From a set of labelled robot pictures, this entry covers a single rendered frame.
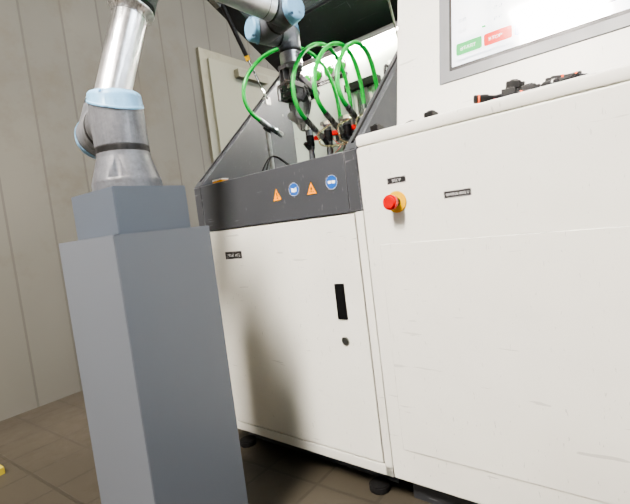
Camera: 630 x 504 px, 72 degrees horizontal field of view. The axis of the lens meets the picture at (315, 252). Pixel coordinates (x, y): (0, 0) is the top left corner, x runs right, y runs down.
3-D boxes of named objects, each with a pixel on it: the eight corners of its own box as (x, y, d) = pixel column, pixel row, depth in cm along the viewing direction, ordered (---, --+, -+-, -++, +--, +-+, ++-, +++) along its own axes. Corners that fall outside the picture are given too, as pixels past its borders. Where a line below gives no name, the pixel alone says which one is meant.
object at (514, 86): (469, 111, 98) (466, 86, 97) (484, 116, 106) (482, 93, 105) (587, 80, 83) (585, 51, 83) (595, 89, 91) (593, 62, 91)
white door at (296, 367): (228, 418, 159) (202, 233, 154) (233, 416, 161) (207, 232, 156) (382, 464, 118) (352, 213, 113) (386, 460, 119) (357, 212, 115)
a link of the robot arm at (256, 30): (259, 5, 131) (288, 12, 137) (240, 21, 139) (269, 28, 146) (262, 31, 131) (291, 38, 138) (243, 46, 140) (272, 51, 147)
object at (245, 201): (206, 231, 154) (200, 186, 153) (216, 230, 157) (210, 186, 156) (350, 212, 114) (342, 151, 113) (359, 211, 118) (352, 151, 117)
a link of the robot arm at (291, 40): (268, 22, 146) (289, 27, 151) (272, 56, 147) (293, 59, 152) (281, 12, 140) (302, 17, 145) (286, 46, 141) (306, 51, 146)
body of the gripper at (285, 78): (278, 103, 146) (273, 67, 145) (295, 107, 153) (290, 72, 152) (294, 97, 141) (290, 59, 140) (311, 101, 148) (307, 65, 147)
